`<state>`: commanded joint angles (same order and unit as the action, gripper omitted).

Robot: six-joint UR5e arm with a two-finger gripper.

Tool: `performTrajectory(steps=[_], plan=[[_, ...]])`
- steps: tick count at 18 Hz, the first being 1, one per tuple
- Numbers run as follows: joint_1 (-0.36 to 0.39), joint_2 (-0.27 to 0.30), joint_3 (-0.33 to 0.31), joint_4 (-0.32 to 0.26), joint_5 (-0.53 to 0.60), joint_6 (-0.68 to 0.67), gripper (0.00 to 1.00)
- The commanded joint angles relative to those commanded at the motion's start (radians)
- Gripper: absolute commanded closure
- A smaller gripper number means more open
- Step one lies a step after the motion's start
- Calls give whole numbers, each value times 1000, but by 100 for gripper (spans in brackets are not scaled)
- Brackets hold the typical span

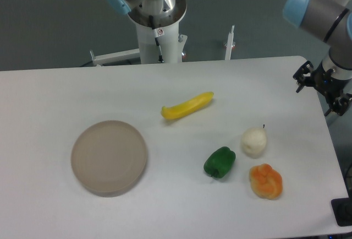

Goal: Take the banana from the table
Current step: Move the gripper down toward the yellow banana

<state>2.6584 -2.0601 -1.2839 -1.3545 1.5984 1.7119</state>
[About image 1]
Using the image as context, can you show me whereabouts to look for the green bell pepper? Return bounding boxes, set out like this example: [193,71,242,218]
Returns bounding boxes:
[203,146,236,179]

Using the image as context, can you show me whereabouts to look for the orange braided bread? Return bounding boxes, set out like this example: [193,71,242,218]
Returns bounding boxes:
[249,164,283,200]

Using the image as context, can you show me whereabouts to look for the white right mounting bracket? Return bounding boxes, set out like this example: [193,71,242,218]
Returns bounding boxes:
[224,25,235,61]

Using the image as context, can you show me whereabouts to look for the white mounting bracket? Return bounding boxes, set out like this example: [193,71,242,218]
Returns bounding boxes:
[90,48,140,66]
[224,25,235,61]

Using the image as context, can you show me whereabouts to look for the black device at table edge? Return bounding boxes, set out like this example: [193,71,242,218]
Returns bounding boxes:
[331,198,351,227]

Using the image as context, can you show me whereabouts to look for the black cable on pedestal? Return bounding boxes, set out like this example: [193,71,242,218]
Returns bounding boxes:
[148,15,165,63]

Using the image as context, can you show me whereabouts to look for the white left mounting bracket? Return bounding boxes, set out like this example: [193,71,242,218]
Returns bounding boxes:
[90,48,140,66]

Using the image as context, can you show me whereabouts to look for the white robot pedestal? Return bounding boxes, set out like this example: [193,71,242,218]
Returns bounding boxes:
[129,0,188,64]

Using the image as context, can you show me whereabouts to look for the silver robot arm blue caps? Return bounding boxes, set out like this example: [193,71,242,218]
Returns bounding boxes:
[283,0,351,116]

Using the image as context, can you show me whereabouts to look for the white pear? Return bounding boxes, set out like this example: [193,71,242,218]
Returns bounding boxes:
[240,124,267,159]

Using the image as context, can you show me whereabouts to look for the beige round plate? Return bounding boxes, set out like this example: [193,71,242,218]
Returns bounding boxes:
[70,121,148,197]

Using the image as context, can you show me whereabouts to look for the yellow banana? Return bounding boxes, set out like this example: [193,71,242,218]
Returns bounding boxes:
[161,91,214,120]

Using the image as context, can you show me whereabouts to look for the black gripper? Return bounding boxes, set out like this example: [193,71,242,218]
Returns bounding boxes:
[293,61,351,116]

